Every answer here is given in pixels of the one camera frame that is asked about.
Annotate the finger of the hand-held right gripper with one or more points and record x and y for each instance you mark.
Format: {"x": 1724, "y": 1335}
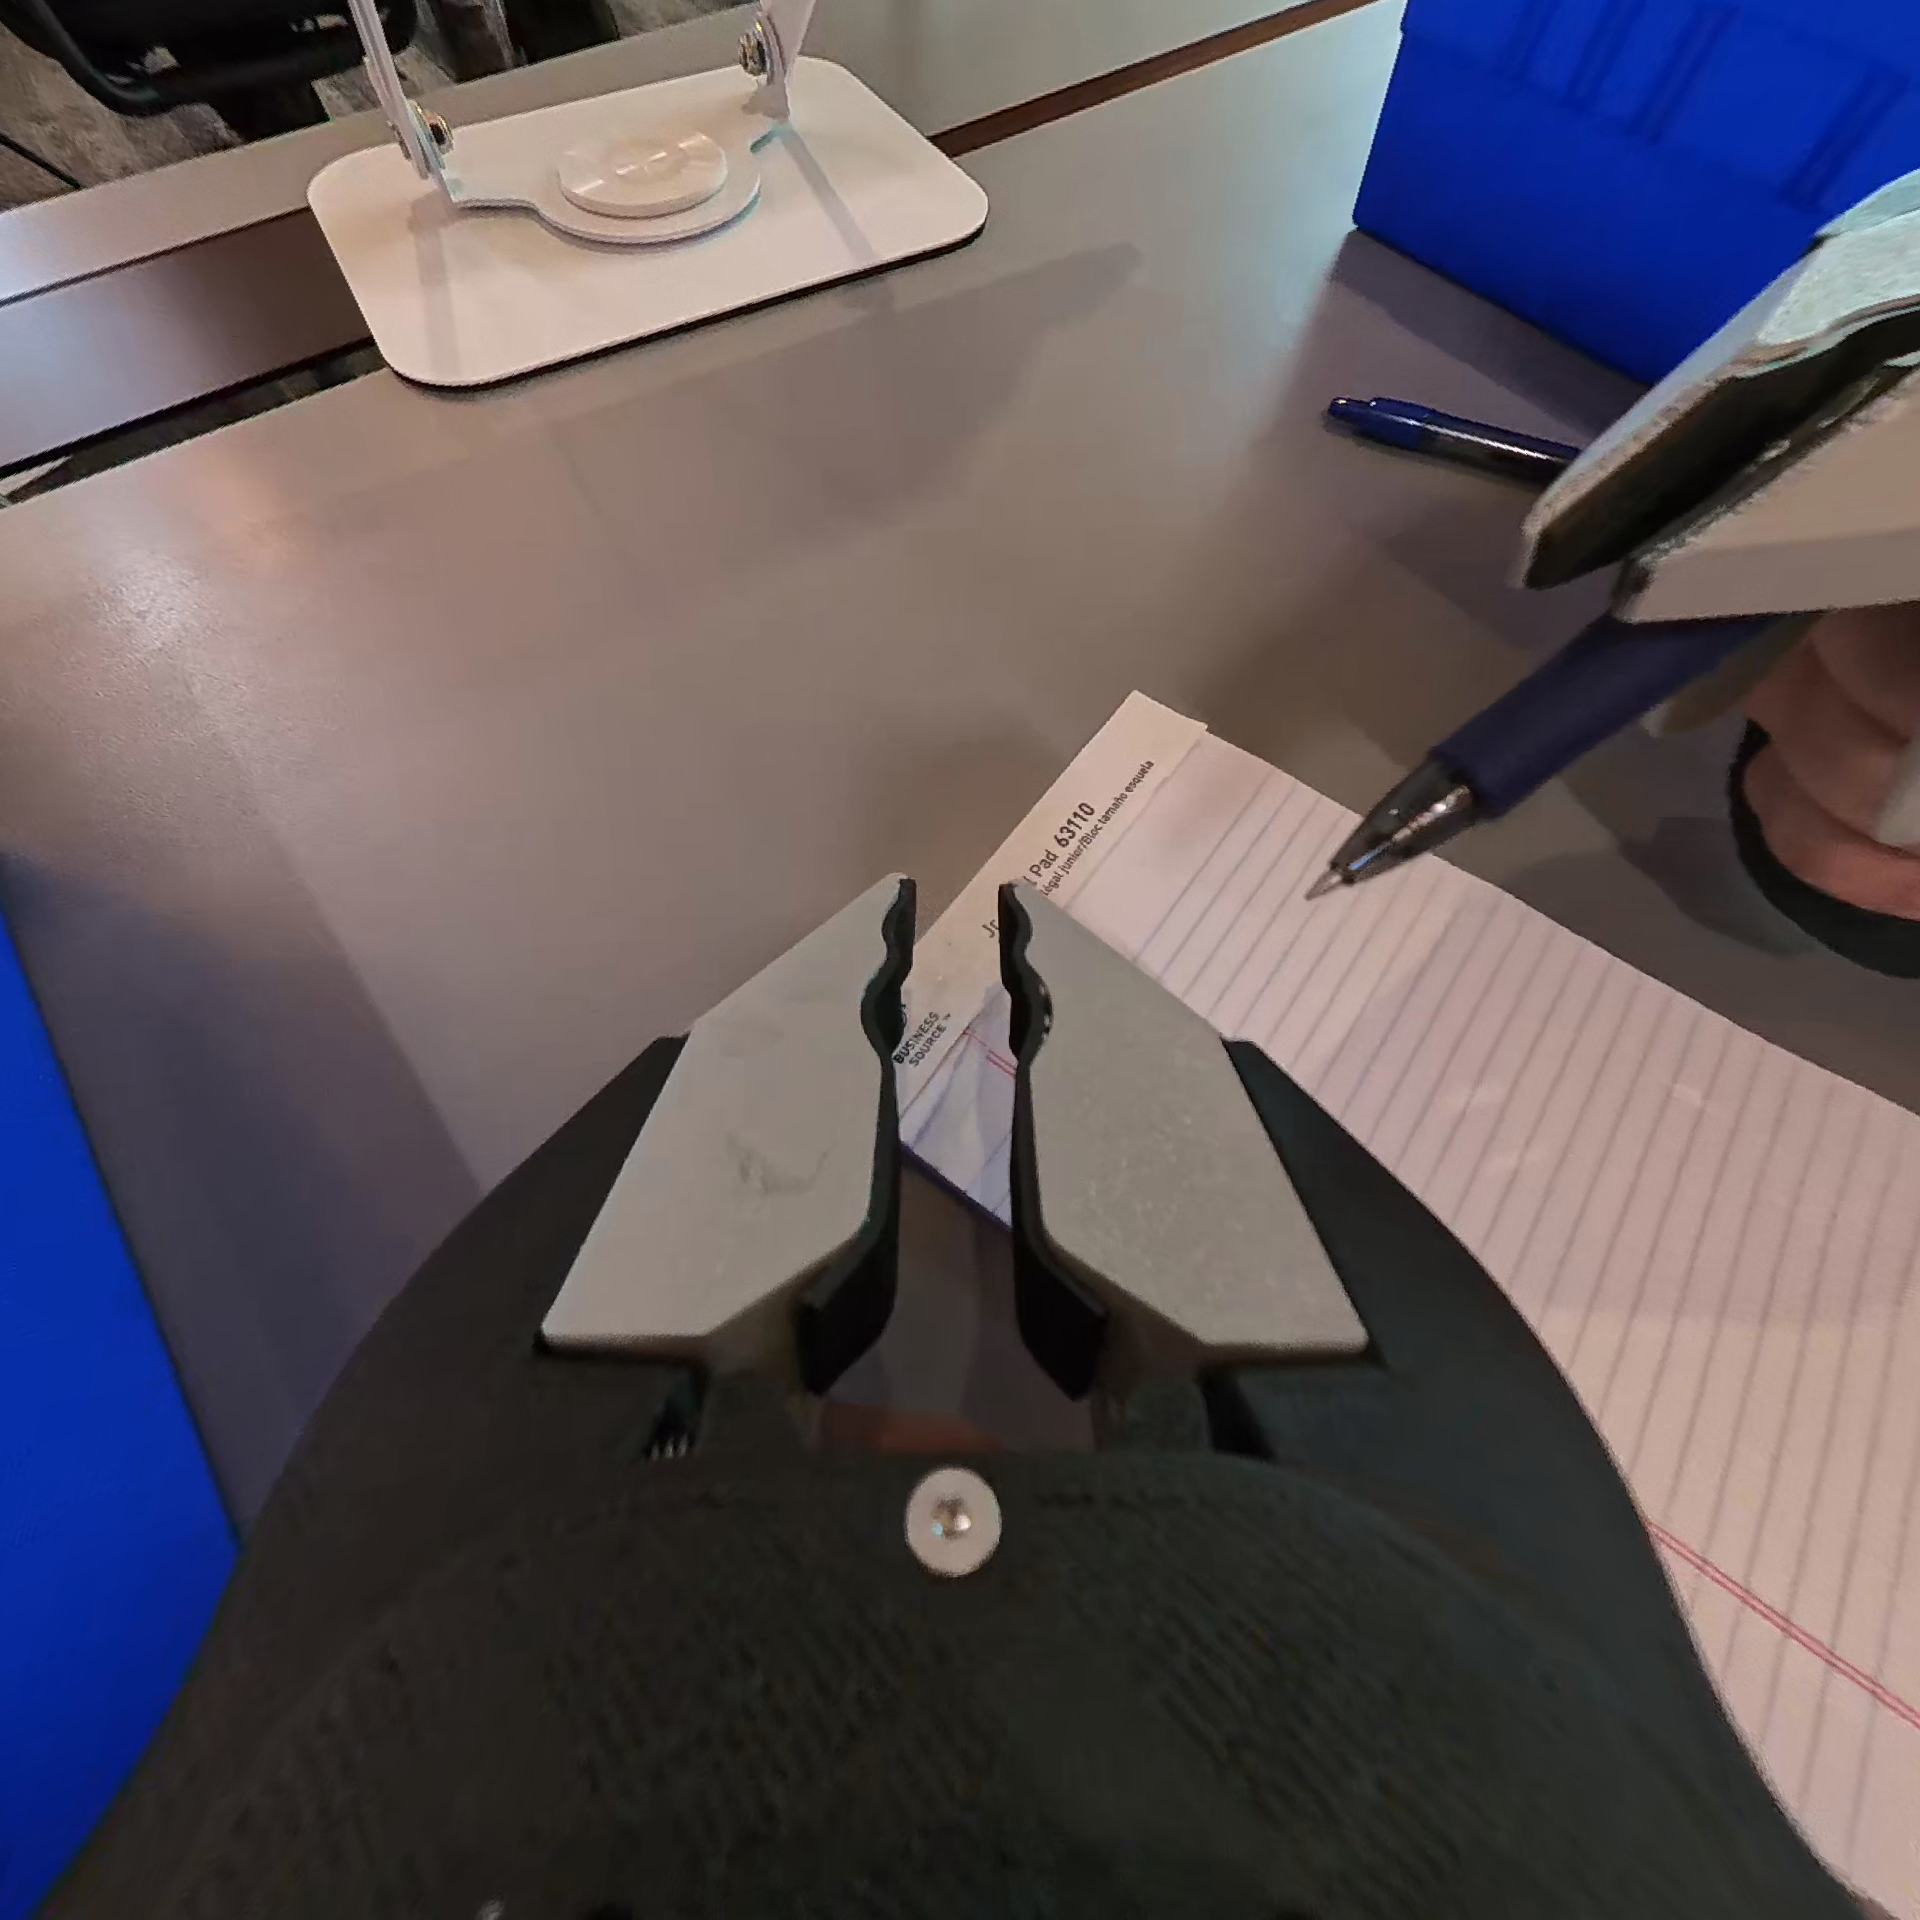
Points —
{"x": 1846, "y": 283}
{"x": 1799, "y": 557}

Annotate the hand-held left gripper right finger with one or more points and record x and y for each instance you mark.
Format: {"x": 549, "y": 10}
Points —
{"x": 1172, "y": 1184}

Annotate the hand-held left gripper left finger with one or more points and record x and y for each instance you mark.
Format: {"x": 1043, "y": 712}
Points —
{"x": 735, "y": 1184}

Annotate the blue gel pen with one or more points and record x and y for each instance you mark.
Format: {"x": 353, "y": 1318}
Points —
{"x": 1545, "y": 720}
{"x": 1440, "y": 434}

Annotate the white lined legal pad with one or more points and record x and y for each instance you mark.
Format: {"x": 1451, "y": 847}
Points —
{"x": 1501, "y": 1126}

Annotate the grey desk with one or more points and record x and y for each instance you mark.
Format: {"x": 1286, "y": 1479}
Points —
{"x": 524, "y": 675}
{"x": 150, "y": 254}

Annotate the person's right hand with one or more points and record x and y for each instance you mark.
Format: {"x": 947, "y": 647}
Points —
{"x": 1846, "y": 720}

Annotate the blue plastic bin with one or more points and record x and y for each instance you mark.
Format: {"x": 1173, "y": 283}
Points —
{"x": 1575, "y": 182}

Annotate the blue plastic object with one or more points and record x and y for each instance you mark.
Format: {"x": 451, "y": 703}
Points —
{"x": 91, "y": 1349}

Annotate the white metal stand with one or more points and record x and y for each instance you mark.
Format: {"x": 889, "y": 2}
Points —
{"x": 480, "y": 283}

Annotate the black office chair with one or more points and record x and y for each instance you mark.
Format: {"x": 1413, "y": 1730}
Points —
{"x": 225, "y": 61}

